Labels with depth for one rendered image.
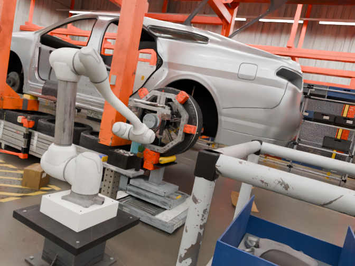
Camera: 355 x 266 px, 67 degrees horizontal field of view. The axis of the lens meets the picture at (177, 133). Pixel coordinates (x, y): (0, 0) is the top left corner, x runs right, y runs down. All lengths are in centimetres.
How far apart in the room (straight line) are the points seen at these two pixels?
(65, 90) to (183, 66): 154
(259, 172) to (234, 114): 232
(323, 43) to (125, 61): 1009
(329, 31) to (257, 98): 969
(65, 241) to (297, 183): 128
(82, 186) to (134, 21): 163
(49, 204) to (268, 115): 189
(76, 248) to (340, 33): 1156
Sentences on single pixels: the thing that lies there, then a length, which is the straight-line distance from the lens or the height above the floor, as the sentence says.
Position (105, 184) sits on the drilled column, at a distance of 236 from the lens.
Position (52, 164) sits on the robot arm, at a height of 56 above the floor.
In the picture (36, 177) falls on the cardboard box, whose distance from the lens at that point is 286.
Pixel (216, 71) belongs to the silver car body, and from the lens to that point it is 274.
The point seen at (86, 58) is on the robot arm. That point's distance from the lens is 150.
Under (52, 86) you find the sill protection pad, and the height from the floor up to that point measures 93.
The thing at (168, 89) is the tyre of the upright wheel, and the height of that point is 115.
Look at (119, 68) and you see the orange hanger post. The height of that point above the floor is 126.
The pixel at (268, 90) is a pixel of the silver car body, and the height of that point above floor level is 133.
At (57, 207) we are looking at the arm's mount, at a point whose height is 38.
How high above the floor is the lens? 105
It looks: 6 degrees down
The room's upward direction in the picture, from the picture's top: 12 degrees clockwise
